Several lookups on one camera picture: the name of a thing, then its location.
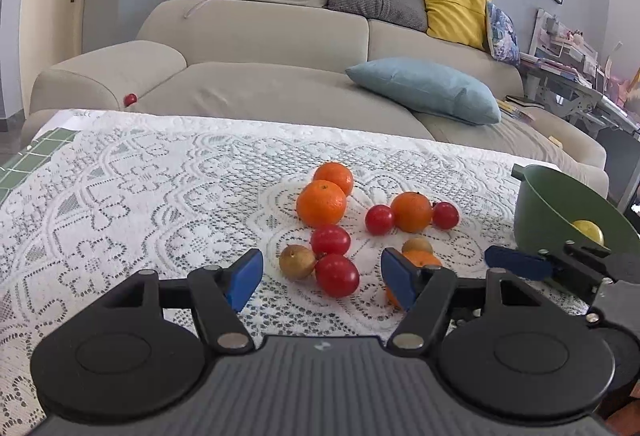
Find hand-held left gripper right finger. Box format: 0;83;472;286
380;247;551;355

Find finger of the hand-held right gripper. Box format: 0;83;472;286
484;241;640;300

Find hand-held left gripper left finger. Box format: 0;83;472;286
100;248;265;355

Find orange mandarin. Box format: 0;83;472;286
390;191;433;234
385;250;444;309
296;180;347;228
313;162;355;197

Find small brown fruit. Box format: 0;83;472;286
278;244;317;281
401;236;434;255

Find green bowl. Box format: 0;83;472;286
511;164;640;288

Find red cherry tomato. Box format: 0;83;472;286
431;201;460;230
364;204;395;236
314;254;361;298
310;224;351;257

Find yellow fruit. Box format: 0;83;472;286
570;219;605;248

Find white lace tablecloth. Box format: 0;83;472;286
0;108;601;436

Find stack of books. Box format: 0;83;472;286
497;95;546;123

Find cluttered white desk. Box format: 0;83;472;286
520;7;640;152

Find light blue cushion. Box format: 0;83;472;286
345;57;502;126

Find beige sofa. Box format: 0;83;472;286
29;0;610;198

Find blue patterned cushion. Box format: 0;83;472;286
485;0;522;67

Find yellow cushion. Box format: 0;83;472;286
424;0;496;52

